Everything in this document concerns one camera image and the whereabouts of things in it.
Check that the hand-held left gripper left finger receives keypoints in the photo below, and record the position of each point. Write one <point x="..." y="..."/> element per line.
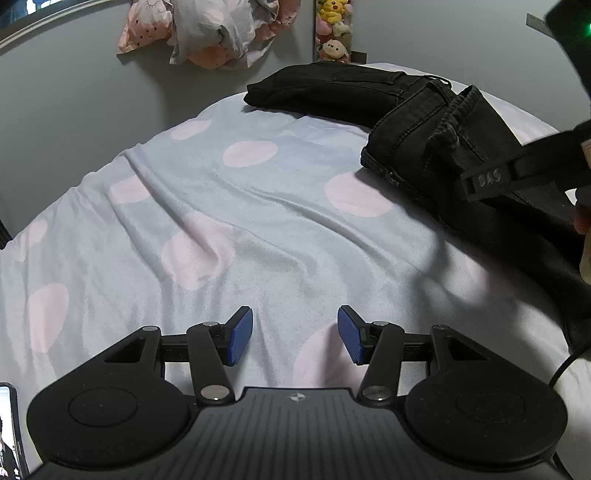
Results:
<point x="236" y="337"/>

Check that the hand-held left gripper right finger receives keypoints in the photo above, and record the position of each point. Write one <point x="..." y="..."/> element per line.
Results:
<point x="353" y="334"/>

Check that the black elastic waist pants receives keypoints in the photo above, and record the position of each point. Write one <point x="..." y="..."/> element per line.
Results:
<point x="512" y="226"/>

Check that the black jeans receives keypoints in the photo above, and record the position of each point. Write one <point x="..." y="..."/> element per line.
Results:
<point x="323" y="87"/>

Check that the person's right hand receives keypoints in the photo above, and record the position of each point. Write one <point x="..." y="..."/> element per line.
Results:
<point x="584" y="240"/>

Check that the polka dot bed sheet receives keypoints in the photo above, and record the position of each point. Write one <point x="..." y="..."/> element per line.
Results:
<point x="258" y="230"/>

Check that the white brown plush toy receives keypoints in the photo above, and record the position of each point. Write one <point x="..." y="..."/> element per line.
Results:
<point x="334" y="50"/>

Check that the beige plush toy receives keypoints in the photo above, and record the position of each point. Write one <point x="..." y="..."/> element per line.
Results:
<point x="344" y="28"/>

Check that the pink plush toy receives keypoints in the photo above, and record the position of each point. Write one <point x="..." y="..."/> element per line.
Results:
<point x="325" y="28"/>

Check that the smartphone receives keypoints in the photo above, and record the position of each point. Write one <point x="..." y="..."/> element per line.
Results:
<point x="10" y="429"/>

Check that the yellow plush toy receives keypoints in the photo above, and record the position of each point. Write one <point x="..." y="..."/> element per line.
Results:
<point x="333" y="9"/>

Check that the pink grey crumpled blanket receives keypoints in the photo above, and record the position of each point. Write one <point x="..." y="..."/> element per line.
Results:
<point x="272" y="23"/>

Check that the grey white pillow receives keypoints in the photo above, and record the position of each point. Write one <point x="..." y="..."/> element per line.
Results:
<point x="207" y="25"/>

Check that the pink patterned pillow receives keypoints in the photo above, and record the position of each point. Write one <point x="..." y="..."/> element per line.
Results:
<point x="141" y="25"/>

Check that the white wall trim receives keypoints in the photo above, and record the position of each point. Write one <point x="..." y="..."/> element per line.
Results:
<point x="55" y="27"/>

